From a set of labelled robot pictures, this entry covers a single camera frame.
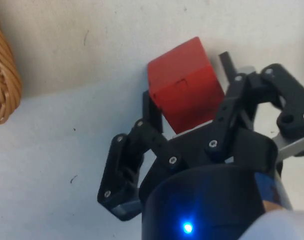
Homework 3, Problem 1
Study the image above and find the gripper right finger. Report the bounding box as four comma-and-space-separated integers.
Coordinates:
204, 51, 304, 161

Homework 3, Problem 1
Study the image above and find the red cube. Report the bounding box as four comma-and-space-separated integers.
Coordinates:
146, 36, 226, 135

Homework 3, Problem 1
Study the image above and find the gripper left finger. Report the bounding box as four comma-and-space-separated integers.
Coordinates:
96, 90, 186, 216

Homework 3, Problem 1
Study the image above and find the wicker basket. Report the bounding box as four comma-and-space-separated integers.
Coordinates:
0, 4, 23, 126

